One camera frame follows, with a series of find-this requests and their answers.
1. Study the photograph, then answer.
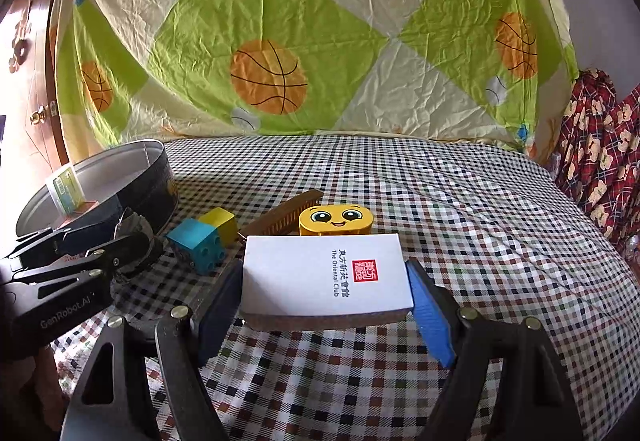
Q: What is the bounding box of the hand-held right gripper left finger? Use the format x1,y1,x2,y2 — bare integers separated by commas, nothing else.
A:
60,260,245,441

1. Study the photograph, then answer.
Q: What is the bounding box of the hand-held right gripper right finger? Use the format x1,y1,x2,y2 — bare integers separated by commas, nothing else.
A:
405,258,583,441

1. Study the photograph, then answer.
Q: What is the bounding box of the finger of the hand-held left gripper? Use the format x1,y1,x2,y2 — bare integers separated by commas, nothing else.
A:
16,233,156,295
0,221,124,273

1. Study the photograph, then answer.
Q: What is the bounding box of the copper coloured box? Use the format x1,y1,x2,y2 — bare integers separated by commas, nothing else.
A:
62,201,101,225

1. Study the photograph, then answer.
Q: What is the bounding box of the white and green paper box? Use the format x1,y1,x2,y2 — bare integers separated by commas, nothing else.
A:
45,164,85,214

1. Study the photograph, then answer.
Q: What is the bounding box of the blue toy block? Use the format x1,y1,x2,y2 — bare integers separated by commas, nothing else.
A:
165,218,228,276

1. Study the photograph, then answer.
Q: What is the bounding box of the white card box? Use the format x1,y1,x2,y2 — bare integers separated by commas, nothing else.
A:
239,232,415,333

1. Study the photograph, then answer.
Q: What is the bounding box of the yellow toy block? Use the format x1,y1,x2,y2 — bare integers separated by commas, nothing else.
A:
197,208,237,247

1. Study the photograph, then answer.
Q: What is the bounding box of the round metal cookie tin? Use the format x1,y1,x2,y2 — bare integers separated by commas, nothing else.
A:
15,139,179,242

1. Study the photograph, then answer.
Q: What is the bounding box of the brown wooden comb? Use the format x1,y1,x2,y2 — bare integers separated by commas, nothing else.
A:
237,188,325,242

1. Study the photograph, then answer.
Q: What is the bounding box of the yellow smiley face box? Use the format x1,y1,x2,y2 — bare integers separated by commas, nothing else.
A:
298,205,373,238

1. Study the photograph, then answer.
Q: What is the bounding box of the person's left forearm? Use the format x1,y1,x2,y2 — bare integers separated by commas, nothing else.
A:
30,346,64,422

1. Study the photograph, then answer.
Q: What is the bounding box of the checkered cloth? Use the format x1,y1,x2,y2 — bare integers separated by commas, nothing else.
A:
50,136,640,441

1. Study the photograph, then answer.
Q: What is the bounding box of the wooden door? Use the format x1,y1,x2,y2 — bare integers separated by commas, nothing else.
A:
0,0,68,172

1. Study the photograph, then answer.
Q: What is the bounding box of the door ornament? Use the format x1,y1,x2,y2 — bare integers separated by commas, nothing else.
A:
7,18,34,72

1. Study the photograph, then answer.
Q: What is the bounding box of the red bear printed cloth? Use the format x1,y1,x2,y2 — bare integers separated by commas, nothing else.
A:
555,68,640,247

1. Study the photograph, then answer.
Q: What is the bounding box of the green basketball printed sheet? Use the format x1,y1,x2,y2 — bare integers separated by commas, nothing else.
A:
47,0,581,157

